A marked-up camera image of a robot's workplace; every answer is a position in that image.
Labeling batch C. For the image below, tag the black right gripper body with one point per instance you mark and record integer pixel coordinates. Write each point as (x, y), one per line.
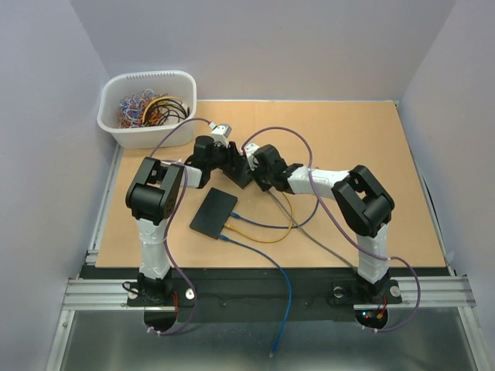
(262, 177)

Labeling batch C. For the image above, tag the white plastic bin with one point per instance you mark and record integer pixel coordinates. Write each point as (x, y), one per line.
(140, 109)

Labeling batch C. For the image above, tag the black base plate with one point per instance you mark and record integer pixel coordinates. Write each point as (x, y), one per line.
(270, 295)

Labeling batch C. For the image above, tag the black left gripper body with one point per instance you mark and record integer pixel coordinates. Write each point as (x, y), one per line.
(222, 155)

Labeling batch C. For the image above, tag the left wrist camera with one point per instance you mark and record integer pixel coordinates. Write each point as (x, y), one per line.
(220, 132)

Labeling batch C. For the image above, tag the aluminium frame rail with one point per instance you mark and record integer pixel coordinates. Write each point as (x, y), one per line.
(435, 327)

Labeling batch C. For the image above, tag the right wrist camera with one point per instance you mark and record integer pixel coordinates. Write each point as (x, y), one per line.
(249, 153)

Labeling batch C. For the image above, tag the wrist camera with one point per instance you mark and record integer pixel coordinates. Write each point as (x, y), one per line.
(249, 153)
(220, 132)

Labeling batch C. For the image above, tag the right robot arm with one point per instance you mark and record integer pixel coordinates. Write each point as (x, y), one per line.
(363, 202)

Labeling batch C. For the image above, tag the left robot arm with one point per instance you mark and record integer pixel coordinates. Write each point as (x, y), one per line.
(153, 197)

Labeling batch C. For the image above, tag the black network switch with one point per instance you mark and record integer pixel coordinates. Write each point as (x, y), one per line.
(238, 174)
(213, 213)

